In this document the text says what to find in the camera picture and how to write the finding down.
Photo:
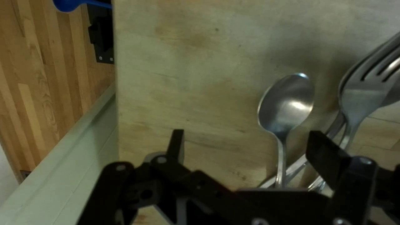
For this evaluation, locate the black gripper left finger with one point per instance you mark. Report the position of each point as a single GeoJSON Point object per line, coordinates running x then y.
{"type": "Point", "coordinates": [175, 149]}

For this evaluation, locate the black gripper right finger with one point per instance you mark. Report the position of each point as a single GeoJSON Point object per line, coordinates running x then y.
{"type": "Point", "coordinates": [325, 156]}

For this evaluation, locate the silver spoon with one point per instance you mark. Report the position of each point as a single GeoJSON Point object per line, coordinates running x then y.
{"type": "Point", "coordinates": [283, 106]}

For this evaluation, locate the blue utensil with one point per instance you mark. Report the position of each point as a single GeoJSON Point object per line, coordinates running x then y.
{"type": "Point", "coordinates": [70, 5]}

